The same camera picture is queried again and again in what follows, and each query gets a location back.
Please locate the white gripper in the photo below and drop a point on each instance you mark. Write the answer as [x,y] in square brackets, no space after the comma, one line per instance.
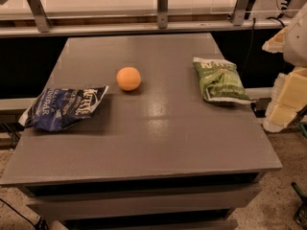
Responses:
[296,45]

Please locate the orange fruit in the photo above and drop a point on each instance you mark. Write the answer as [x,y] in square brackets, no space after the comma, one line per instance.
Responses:
[128,78]

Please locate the green chip bag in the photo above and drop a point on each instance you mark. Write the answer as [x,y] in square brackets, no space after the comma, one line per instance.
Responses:
[219,81]

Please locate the grey table with drawers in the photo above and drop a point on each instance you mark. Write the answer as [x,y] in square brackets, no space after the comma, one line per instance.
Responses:
[158,157]

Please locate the blue chip bag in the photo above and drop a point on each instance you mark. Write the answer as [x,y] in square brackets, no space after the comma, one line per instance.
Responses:
[56,109]

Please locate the metal rail with brackets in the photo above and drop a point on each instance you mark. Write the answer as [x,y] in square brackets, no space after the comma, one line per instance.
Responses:
[20,18]

